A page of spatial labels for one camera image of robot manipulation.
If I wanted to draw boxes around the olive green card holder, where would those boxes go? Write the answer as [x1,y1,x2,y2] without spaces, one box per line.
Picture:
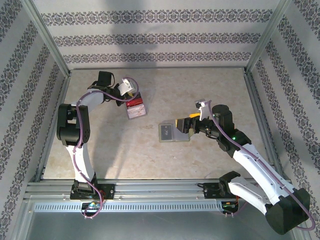
[158,119,194,144]

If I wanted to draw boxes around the white floral card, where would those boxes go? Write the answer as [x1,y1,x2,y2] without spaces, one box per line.
[126,106,147,119]

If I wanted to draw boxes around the black VIP card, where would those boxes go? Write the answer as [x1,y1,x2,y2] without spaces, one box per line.
[160,124,174,141]

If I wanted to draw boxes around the small circuit board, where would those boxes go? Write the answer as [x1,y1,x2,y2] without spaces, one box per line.
[80,201,103,214]
[221,200,240,213]

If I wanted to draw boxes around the grey sheet metal shelf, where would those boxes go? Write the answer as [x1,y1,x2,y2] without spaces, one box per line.
[14,196,307,240]

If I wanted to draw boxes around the aluminium table edge rail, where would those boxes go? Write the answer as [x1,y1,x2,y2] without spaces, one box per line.
[243,72,287,182]
[34,73,73,183]
[68,65,247,72]

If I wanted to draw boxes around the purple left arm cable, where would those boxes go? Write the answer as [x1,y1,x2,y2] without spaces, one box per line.
[73,76,140,220]

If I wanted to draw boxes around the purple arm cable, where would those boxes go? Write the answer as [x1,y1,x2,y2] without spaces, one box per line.
[206,99,316,230]
[73,76,140,220]

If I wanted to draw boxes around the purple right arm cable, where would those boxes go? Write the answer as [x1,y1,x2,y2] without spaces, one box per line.
[206,99,316,230]

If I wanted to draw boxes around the aluminium frame post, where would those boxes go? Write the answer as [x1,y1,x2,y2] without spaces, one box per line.
[244,0,295,76]
[19,0,73,79]

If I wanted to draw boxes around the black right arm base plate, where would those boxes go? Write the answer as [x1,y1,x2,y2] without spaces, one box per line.
[203,182,250,200]

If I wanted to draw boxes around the slotted grey cable duct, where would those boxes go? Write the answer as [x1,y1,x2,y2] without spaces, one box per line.
[33,201,224,213]

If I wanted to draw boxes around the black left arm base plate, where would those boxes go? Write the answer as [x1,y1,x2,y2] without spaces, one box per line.
[69,183,116,201]

